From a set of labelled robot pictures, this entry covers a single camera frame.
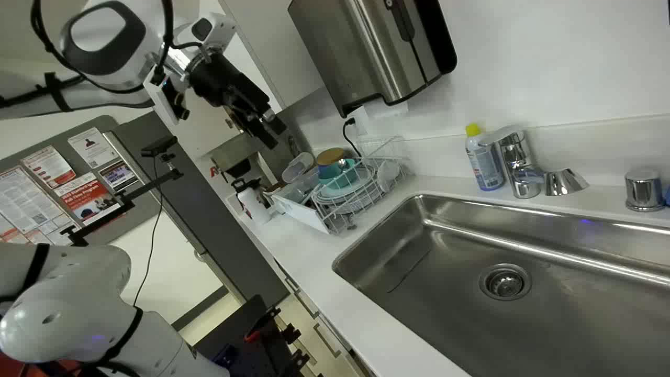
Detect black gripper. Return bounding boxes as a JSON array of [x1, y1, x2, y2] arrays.
[[186, 52, 291, 154]]

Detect light blue bowl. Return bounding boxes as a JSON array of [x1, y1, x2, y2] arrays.
[[316, 157, 365, 206]]

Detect stainless steel sink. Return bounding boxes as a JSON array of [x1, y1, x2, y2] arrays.
[[330, 190, 670, 377]]

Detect sink drain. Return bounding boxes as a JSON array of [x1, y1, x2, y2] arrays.
[[477, 262, 533, 305]]

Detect grey countertop appliance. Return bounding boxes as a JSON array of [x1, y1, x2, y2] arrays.
[[208, 114, 316, 192]]

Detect white upper cabinet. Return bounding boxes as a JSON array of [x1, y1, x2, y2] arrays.
[[216, 0, 330, 114]]

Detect white dish rack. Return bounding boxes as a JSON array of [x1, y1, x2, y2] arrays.
[[267, 134, 417, 236]]

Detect dark grey column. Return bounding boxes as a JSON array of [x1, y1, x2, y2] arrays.
[[111, 114, 291, 310]]

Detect stainless paper towel dispenser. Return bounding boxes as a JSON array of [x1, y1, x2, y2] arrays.
[[286, 0, 460, 120]]

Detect small white photo poster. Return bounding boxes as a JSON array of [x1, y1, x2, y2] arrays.
[[96, 157, 145, 197]]

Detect white poster black figure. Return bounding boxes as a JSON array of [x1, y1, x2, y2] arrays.
[[67, 125, 121, 173]]

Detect dish soap bottle yellow cap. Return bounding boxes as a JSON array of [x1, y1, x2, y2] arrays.
[[462, 121, 507, 192]]

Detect white base cabinet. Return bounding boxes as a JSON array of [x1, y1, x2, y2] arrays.
[[267, 257, 374, 377]]

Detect white poster red header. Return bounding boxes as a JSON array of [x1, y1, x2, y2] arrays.
[[19, 145, 80, 192]]

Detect large white text poster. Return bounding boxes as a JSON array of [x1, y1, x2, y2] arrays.
[[0, 165, 80, 247]]

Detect chrome faucet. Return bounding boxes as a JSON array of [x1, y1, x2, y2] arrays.
[[489, 123, 593, 201]]

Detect grey notice board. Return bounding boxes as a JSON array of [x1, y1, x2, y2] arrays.
[[0, 114, 173, 247]]

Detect chrome countertop knob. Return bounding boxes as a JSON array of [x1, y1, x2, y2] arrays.
[[621, 165, 665, 213]]

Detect black power cable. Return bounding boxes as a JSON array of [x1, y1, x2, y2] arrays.
[[339, 115, 365, 159]]

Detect white wall outlet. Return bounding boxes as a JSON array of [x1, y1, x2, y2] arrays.
[[344, 106, 372, 142]]

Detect black camera stand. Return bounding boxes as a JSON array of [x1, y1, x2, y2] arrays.
[[67, 134, 186, 247]]

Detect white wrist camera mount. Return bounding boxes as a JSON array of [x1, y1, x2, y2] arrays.
[[142, 65, 195, 132]]

